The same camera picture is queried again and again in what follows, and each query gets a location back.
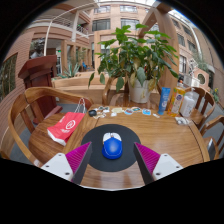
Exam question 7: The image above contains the red paper bag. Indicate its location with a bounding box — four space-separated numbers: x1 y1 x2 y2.
46 97 87 147

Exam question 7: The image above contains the clear pump dispenser bottle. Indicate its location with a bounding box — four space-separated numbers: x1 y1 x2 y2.
179 91 196 118

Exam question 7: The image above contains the white tissue packet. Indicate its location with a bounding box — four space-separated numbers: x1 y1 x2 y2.
174 116 191 126

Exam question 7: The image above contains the yellow liquid bottle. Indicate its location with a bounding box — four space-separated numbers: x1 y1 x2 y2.
167 79 186 118

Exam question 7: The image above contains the blue squeeze tube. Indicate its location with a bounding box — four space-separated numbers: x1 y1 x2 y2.
157 86 172 116

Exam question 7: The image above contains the dark red wooden podium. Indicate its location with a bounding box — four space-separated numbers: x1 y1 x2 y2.
18 54 64 126

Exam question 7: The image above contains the pale yellow card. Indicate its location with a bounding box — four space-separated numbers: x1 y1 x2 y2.
111 106 124 114

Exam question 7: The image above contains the black round mouse pad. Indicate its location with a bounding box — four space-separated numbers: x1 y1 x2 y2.
80 123 142 173

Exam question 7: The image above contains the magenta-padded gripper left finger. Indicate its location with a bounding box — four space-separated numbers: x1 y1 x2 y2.
40 142 93 185

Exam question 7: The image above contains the blue and white computer mouse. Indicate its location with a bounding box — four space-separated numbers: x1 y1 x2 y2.
101 131 124 160

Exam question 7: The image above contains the yellow flower plant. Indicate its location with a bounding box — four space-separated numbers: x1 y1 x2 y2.
213 88 221 103

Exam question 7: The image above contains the spiky agave plant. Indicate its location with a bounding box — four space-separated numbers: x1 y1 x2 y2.
58 62 81 79

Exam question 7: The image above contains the white statue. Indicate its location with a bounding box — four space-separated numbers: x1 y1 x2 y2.
188 58 198 76

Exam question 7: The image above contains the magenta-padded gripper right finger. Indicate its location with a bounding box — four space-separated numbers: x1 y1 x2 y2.
132 142 184 186

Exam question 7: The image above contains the large potted green plant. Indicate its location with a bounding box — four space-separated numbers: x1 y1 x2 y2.
88 23 180 104

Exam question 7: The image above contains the dark bust sculpture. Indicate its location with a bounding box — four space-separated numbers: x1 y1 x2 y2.
29 38 46 59

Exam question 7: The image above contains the wooden planter box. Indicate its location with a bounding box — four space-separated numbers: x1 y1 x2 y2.
51 71 111 90

